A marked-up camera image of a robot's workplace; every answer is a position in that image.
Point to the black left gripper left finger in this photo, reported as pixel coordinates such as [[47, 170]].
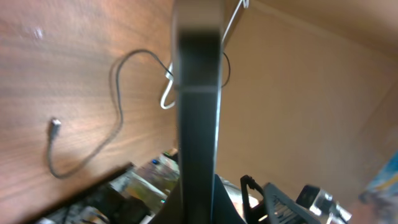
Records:
[[171, 211]]

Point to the smartphone with blue screen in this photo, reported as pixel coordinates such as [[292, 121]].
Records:
[[196, 55]]

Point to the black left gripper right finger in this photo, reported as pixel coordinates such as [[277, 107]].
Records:
[[224, 211]]

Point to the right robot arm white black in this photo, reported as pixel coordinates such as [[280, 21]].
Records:
[[313, 205]]

